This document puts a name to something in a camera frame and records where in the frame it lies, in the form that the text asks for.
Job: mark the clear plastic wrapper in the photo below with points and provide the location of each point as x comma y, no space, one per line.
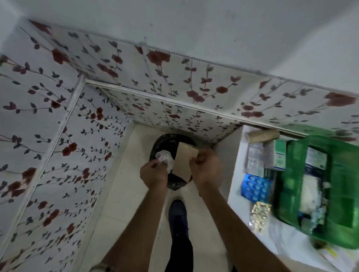
165,158

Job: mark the white and blue medicine box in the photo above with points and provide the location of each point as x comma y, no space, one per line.
315,158

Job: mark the person's right forearm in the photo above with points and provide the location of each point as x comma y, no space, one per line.
238,227

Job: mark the brown cardboard piece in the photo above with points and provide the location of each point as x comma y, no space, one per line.
186,161

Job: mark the silver pill blister pack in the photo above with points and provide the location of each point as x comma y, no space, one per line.
260,216

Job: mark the green and white medicine box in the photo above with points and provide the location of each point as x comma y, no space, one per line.
280,155

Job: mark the person's left fingers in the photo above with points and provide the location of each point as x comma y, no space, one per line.
160,165

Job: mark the person's left hand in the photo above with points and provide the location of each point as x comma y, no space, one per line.
153,174

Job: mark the person's dark trouser leg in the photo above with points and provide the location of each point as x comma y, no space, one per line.
178,255

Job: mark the person's right hand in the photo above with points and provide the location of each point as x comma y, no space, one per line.
207,168

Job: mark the person's dark shoe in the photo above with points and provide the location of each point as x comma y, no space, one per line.
177,217

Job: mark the person's left forearm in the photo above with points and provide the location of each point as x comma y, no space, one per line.
131,232

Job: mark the white packet in bag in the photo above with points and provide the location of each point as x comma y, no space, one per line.
310,193

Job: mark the blue pill blister pack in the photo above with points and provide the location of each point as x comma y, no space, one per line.
255,187

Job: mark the black trash bin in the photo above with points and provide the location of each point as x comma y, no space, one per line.
168,148

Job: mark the green mesh bag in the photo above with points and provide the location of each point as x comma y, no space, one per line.
336,190

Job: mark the person's right fingers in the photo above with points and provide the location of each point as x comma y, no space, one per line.
197,159

